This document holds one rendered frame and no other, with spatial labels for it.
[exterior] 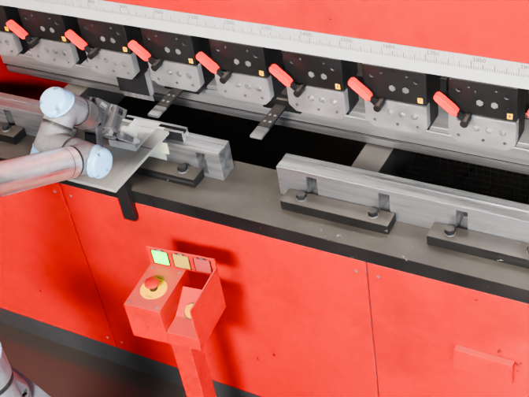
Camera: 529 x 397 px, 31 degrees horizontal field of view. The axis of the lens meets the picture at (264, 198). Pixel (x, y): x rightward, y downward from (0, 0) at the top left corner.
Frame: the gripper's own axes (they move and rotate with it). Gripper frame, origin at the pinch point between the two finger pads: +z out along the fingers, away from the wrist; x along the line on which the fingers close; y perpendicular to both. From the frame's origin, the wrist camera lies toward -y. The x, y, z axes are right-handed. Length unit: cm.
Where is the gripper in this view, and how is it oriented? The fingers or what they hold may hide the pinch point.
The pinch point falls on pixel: (126, 141)
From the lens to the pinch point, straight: 262.5
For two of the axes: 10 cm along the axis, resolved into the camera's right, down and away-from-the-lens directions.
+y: 2.5, -9.7, 0.7
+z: 3.9, 1.7, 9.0
